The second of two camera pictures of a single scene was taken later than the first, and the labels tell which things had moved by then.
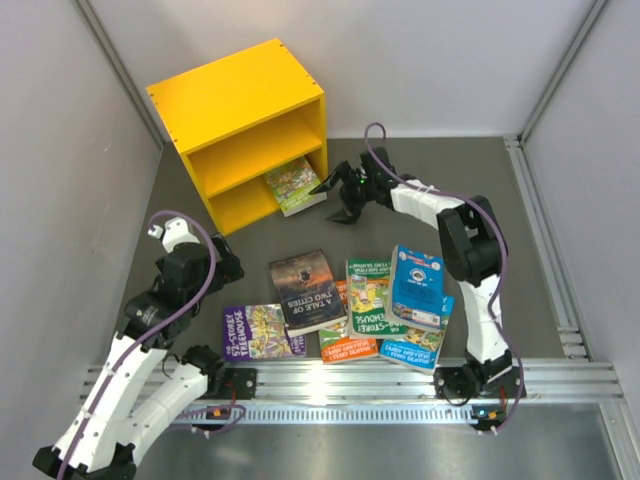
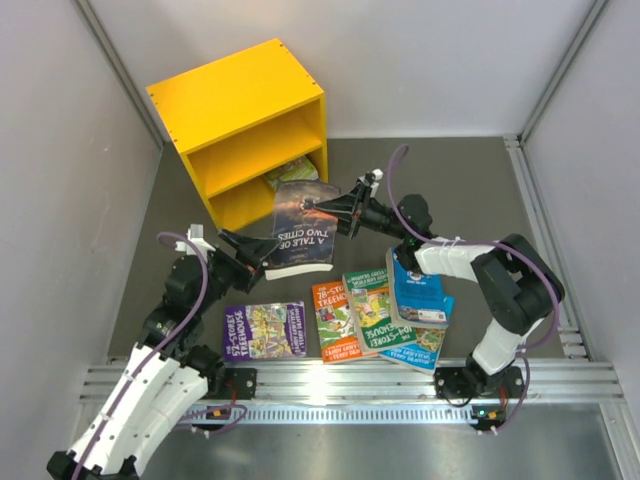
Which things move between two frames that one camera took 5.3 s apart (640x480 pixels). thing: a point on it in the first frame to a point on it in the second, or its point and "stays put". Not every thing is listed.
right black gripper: (350, 211) to (350, 203)
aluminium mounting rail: (381, 392) stays put
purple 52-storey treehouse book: (257, 332) stays put
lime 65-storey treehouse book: (291, 184) stays put
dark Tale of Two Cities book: (307, 295) to (306, 238)
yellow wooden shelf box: (239, 119) stays put
